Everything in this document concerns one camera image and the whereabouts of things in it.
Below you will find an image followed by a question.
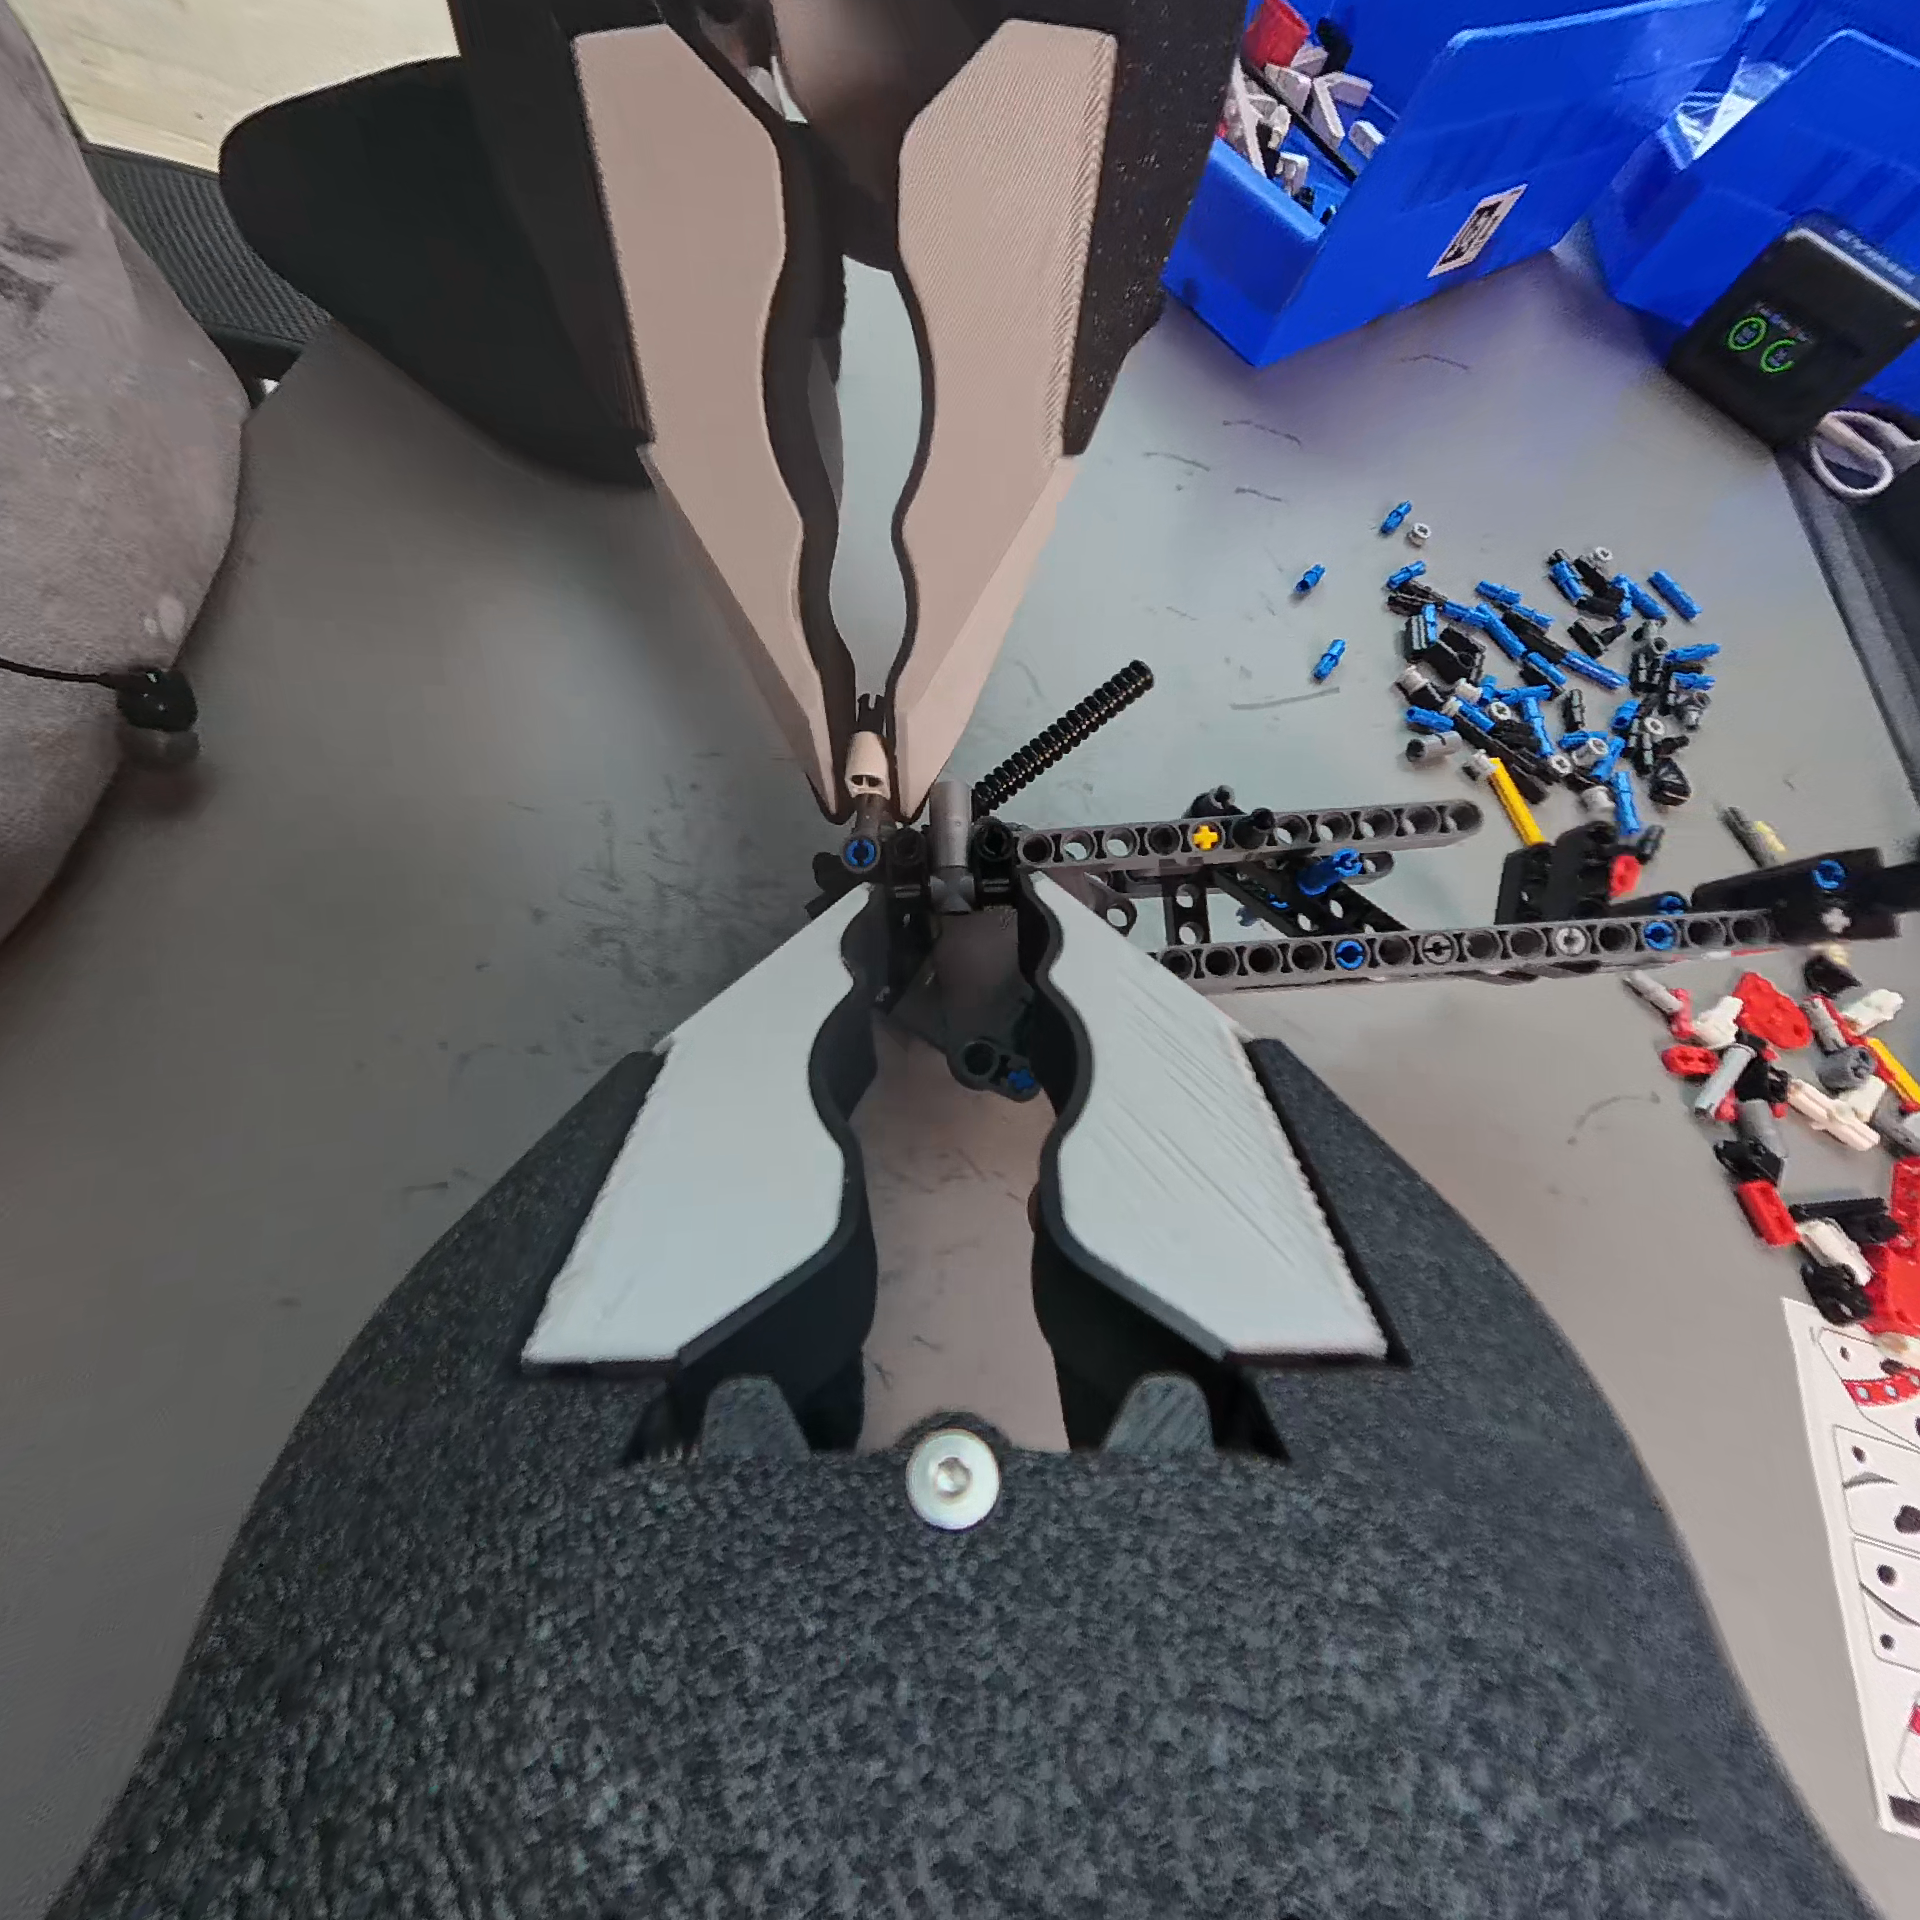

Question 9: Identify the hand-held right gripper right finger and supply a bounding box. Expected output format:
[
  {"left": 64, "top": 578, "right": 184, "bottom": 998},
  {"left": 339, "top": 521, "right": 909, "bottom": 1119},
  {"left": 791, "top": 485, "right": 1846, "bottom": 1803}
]
[{"left": 1025, "top": 874, "right": 1389, "bottom": 1371}]

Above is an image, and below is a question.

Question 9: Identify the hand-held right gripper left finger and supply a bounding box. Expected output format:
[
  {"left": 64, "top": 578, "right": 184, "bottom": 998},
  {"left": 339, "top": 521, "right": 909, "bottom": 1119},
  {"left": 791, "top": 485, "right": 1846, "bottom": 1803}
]
[{"left": 522, "top": 885, "right": 875, "bottom": 1375}]

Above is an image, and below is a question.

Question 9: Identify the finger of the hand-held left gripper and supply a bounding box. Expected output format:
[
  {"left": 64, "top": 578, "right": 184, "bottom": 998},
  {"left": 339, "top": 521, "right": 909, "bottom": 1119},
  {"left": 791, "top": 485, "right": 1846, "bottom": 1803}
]
[
  {"left": 875, "top": 23, "right": 1123, "bottom": 830},
  {"left": 576, "top": 23, "right": 858, "bottom": 824}
]

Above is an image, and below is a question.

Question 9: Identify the blue plastic bin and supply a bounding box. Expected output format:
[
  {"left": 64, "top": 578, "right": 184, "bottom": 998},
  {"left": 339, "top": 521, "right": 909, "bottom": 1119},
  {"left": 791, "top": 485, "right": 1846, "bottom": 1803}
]
[
  {"left": 1164, "top": 0, "right": 1769, "bottom": 373},
  {"left": 1583, "top": 29, "right": 1920, "bottom": 323}
]

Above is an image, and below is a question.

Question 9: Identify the grey toy chassis assembly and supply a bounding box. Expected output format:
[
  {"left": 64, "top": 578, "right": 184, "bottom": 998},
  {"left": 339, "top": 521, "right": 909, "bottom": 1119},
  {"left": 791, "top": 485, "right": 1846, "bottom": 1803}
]
[{"left": 809, "top": 661, "right": 1920, "bottom": 1102}]

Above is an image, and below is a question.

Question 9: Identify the black office chair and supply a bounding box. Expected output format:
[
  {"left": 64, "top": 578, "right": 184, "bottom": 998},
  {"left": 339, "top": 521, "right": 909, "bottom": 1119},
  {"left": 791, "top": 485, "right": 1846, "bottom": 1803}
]
[{"left": 82, "top": 63, "right": 653, "bottom": 489}]

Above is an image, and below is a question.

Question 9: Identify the pile of red white parts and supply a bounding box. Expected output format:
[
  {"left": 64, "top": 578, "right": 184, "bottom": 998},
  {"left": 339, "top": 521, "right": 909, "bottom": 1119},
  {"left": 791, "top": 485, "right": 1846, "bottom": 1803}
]
[{"left": 1627, "top": 808, "right": 1920, "bottom": 1337}]

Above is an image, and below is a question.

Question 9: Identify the pile of small toy pins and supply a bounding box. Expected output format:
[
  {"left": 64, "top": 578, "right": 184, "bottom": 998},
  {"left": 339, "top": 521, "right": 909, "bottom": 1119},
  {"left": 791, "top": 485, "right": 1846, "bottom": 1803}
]
[{"left": 1290, "top": 499, "right": 1724, "bottom": 856}]

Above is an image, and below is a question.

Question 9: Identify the black charger green display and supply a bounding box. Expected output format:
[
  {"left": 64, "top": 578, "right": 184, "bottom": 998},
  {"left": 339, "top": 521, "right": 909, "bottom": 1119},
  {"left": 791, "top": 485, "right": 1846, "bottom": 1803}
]
[{"left": 1661, "top": 225, "right": 1920, "bottom": 446}]

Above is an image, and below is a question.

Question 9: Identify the white sticker sheet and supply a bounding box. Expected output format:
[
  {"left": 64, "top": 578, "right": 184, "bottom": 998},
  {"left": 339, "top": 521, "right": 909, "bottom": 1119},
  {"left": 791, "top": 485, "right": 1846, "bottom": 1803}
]
[{"left": 1782, "top": 1299, "right": 1920, "bottom": 1841}]

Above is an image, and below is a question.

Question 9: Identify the white cable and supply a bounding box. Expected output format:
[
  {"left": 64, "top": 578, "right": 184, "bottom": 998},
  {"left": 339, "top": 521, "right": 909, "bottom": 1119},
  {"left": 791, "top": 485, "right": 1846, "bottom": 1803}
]
[{"left": 1804, "top": 407, "right": 1920, "bottom": 499}]

